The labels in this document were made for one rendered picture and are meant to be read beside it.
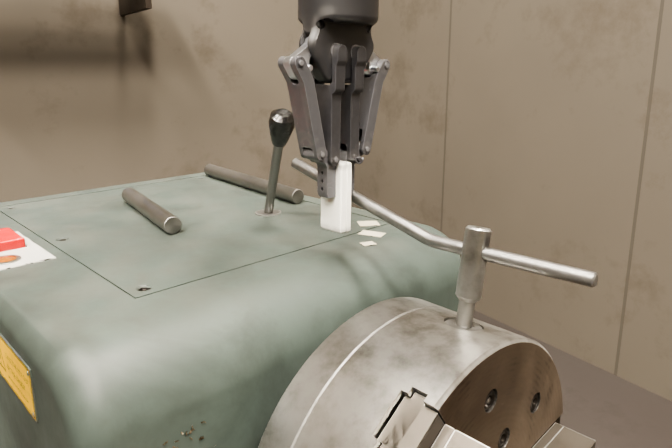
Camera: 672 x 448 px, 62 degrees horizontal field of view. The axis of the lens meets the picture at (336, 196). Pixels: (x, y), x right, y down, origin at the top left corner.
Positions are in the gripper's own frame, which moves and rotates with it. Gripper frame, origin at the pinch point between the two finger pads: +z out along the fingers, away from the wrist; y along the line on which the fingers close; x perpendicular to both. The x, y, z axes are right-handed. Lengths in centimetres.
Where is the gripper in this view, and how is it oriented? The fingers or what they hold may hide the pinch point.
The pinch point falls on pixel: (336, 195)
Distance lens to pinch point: 56.1
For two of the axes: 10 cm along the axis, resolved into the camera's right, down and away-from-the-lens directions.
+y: 7.2, -1.4, 6.8
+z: -0.1, 9.8, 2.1
